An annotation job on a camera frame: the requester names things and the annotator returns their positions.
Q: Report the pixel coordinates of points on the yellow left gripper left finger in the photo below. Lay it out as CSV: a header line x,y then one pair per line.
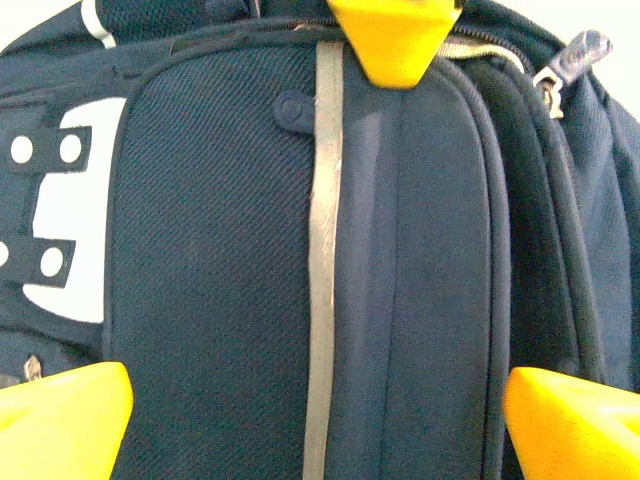
x,y
60,430

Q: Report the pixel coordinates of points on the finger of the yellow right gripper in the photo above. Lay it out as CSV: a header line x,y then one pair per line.
x,y
395,40

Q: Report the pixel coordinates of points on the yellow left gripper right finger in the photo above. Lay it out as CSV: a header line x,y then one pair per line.
x,y
575,430

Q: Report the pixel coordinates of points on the navy blue backpack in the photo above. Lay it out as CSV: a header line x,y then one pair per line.
x,y
440,250

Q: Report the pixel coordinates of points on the navy rubber zipper pull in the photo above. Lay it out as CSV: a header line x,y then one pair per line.
x,y
292,110

